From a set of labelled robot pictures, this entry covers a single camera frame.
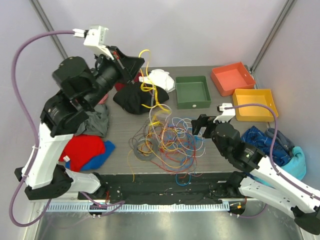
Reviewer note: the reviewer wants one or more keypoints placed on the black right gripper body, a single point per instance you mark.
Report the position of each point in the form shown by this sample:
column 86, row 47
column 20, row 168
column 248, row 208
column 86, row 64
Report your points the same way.
column 210, row 126

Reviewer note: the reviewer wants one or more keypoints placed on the aluminium frame post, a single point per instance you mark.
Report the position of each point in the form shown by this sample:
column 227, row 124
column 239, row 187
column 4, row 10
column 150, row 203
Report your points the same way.
column 48, row 27
column 284, row 13

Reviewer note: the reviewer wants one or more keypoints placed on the white cloth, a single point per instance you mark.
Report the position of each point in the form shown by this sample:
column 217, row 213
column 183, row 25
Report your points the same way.
column 160, row 78

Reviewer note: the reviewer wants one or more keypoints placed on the left aluminium frame post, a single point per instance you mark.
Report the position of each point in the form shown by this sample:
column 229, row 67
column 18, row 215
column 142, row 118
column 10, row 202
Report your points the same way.
column 48, row 27

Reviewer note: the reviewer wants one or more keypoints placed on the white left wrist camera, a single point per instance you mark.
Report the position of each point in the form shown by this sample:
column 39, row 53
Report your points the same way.
column 94, row 39

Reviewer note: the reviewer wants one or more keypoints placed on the grey cloth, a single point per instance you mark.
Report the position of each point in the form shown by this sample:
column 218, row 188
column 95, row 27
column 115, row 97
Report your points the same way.
column 97, row 123

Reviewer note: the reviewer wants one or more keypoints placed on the grey-blue cloth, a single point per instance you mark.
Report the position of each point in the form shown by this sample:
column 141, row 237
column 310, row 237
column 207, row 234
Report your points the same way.
column 281, row 139

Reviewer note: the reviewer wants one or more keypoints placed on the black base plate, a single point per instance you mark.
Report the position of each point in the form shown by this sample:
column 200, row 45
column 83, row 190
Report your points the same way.
column 169, row 189

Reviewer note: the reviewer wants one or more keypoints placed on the right aluminium frame post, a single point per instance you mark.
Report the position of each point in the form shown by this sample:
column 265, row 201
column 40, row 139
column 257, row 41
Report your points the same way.
column 284, row 13

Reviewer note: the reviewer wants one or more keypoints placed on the green plastic bin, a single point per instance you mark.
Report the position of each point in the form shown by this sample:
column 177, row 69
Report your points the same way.
column 192, row 92

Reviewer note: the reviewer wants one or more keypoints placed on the dark red cloth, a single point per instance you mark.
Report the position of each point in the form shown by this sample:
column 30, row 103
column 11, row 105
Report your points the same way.
column 119, row 85

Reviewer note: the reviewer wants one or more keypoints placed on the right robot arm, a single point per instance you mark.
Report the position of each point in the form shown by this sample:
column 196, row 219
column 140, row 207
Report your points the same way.
column 258, row 177

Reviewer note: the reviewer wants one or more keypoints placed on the white slotted cable duct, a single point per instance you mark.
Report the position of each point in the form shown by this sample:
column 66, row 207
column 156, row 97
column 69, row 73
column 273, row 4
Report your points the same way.
column 136, row 208

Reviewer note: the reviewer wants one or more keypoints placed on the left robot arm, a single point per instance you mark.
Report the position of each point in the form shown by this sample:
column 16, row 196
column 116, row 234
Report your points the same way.
column 80, row 89

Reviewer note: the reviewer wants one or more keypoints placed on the black cloth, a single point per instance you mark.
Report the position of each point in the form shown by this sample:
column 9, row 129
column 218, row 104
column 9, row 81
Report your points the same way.
column 131, row 99

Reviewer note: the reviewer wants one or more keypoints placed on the turquoise cloth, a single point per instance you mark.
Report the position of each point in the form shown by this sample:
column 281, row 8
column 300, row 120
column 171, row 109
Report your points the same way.
column 294, row 165

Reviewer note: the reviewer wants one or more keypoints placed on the blue plaid shirt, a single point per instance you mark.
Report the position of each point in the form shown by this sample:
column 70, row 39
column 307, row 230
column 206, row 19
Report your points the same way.
column 258, row 139

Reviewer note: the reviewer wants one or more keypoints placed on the royal blue cloth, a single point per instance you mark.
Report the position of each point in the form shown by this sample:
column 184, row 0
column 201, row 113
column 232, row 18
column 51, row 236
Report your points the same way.
column 97, row 161

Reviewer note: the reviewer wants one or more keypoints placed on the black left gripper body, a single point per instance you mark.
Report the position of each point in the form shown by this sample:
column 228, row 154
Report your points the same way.
column 110, row 72

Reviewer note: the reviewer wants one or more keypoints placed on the orange plastic bin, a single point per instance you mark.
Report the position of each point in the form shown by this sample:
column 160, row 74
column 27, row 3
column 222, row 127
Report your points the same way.
column 227, row 78

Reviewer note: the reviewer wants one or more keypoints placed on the bright red cloth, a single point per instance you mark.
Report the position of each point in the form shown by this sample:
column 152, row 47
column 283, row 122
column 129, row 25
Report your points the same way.
column 80, row 150

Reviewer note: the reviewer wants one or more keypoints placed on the pink cloth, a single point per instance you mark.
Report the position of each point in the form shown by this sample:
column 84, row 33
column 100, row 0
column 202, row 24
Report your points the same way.
column 103, row 100

